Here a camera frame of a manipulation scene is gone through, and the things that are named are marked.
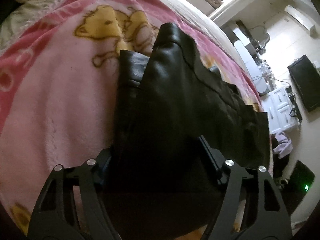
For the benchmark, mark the lilac garment on floor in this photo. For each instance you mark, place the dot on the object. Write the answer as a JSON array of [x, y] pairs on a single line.
[[281, 144]]

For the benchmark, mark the black leather jacket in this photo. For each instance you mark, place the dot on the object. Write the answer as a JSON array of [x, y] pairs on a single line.
[[160, 182]]

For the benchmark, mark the white air conditioner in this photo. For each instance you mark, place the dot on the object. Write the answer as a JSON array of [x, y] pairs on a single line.
[[302, 20]]

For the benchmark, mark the black wall television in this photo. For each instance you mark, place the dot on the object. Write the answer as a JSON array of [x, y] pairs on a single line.
[[306, 80]]

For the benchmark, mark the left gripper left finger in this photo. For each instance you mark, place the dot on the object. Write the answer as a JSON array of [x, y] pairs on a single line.
[[71, 204]]

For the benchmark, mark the white drawer cabinet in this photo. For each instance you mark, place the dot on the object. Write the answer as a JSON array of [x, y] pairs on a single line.
[[280, 111]]

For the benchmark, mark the pink cartoon bear blanket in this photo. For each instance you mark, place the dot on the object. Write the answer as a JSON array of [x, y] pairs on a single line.
[[58, 93]]

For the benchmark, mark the white dressing table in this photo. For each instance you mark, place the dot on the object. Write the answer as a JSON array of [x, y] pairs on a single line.
[[242, 41]]

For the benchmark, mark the black device with green light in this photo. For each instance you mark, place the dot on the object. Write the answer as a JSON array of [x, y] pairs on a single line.
[[297, 187]]

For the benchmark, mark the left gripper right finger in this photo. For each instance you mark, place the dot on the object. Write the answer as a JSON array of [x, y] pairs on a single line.
[[251, 205]]

